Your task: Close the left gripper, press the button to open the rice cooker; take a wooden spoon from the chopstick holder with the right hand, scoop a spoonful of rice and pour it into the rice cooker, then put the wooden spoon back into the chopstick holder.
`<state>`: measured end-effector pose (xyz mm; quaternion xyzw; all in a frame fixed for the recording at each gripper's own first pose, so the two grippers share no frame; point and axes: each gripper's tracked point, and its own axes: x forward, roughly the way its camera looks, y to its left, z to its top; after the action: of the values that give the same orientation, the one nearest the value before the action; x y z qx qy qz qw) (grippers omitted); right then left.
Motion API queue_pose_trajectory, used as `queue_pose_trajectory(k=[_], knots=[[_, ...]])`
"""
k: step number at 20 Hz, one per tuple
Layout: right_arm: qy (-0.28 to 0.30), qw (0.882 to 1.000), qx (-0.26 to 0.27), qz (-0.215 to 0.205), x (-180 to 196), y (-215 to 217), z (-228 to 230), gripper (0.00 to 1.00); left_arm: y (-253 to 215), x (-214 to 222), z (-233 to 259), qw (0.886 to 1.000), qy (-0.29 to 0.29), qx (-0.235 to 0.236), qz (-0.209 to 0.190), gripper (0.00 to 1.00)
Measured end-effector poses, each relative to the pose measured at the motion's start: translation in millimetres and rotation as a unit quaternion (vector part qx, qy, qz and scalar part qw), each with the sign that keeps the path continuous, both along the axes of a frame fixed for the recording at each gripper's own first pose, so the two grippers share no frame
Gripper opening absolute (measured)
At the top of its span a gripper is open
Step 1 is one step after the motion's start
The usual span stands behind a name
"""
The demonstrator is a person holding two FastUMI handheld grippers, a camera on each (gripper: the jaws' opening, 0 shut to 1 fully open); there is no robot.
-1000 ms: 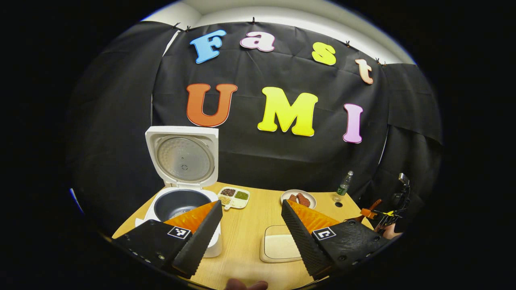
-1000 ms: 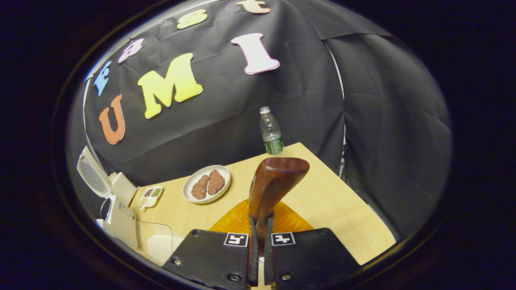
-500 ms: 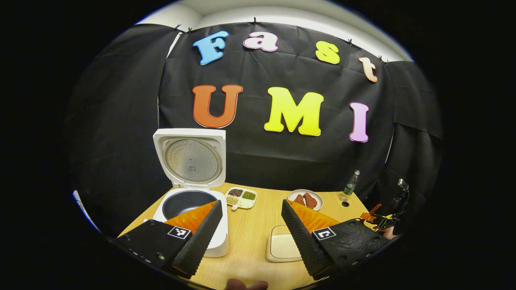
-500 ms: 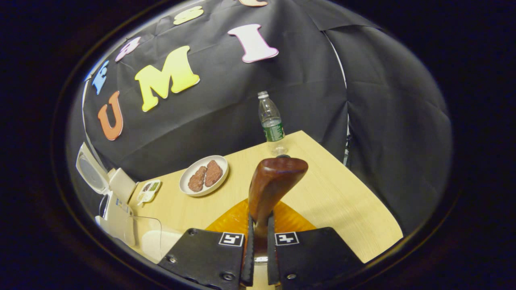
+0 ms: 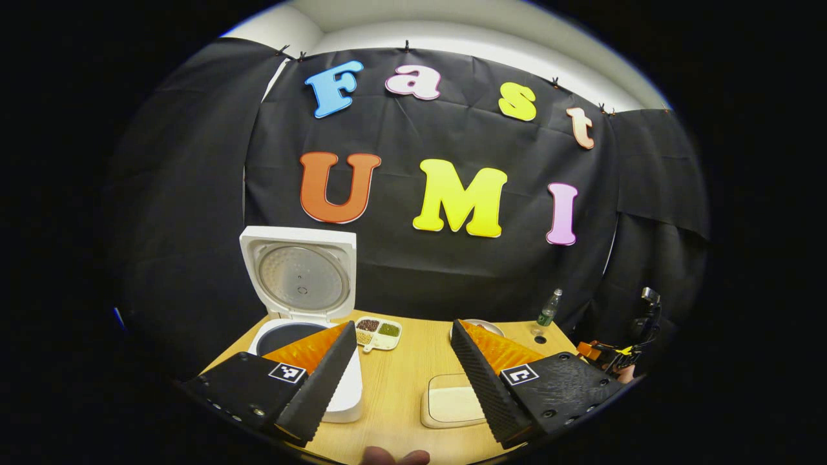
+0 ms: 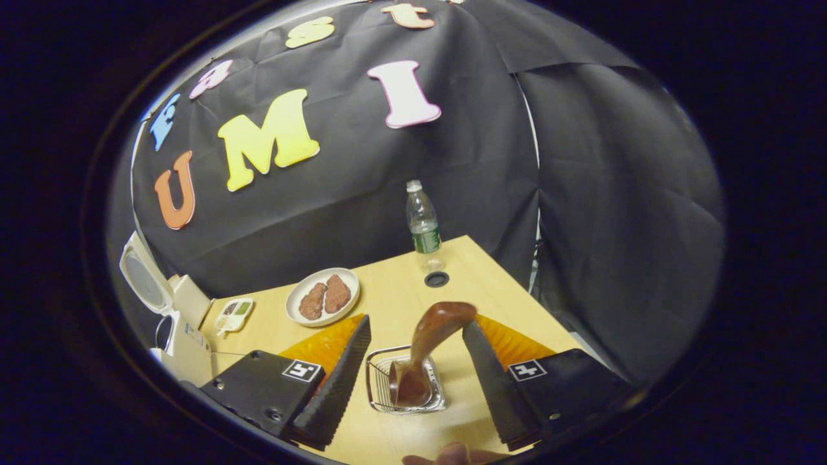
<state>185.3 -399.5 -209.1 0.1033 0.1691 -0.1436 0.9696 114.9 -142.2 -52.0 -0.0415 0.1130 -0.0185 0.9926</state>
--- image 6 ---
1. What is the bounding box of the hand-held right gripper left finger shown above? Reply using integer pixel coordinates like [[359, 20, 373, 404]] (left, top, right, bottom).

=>
[[197, 314, 373, 451]]

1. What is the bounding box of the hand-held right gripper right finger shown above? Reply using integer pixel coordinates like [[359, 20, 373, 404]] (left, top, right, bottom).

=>
[[461, 314, 634, 451]]

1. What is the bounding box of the wire chopstick holder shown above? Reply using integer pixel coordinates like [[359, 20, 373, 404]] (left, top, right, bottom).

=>
[[366, 345, 448, 415]]

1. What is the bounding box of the brown wooden spoon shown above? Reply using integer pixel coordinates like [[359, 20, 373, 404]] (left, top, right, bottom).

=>
[[388, 302, 477, 408]]

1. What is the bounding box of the white rice cooker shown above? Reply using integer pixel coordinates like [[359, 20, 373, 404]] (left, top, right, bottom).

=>
[[118, 231, 215, 388]]

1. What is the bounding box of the brown meat piece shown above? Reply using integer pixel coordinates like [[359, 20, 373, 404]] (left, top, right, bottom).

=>
[[298, 282, 328, 321], [323, 274, 351, 315]]

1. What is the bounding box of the white round plate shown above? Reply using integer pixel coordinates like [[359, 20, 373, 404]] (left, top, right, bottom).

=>
[[286, 267, 361, 328]]

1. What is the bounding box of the white divided seasoning tray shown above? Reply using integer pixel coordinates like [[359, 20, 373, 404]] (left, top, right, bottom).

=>
[[215, 297, 255, 338]]

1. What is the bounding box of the white toaster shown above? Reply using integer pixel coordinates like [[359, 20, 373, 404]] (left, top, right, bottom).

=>
[[169, 274, 214, 330]]

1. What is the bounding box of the clear green label water bottle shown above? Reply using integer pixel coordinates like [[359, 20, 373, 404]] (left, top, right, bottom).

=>
[[406, 180, 446, 272]]

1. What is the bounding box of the black backdrop cloth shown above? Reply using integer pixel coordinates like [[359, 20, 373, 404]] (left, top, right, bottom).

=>
[[107, 0, 726, 382]]

